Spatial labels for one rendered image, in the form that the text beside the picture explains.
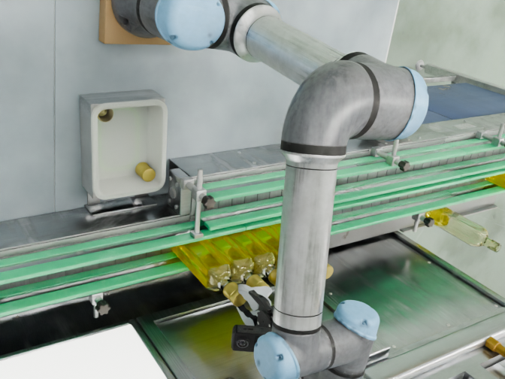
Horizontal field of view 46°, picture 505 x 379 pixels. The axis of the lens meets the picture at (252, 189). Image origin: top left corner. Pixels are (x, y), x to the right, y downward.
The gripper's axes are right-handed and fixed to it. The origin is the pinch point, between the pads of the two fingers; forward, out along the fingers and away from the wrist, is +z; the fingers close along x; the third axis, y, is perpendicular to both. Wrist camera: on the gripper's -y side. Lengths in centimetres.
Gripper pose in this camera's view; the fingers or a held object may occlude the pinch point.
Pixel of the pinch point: (238, 297)
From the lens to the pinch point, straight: 126.8
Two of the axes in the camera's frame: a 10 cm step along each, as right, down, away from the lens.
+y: 8.4, -1.6, 5.1
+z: -5.3, -4.0, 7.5
